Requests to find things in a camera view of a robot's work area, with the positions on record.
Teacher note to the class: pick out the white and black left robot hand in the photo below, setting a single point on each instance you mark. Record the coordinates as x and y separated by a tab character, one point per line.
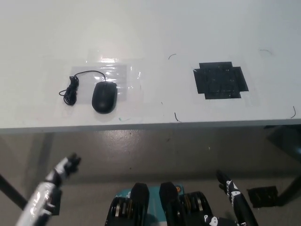
40	197

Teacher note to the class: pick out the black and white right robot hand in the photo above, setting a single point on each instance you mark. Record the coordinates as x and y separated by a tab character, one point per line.
237	197

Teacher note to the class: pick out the black computer mouse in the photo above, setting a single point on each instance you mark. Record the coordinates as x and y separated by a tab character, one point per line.
104	97

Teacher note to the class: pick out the black table leg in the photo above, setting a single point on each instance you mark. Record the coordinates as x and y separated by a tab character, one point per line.
290	190
11	190

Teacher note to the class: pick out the black tape patch on table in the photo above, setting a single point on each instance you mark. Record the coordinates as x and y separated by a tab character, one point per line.
219	81

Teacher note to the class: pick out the clear plastic film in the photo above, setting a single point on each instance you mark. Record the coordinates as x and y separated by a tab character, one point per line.
117	73

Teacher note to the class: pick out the dark under-table bracket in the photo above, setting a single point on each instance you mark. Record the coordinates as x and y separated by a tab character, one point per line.
287	137

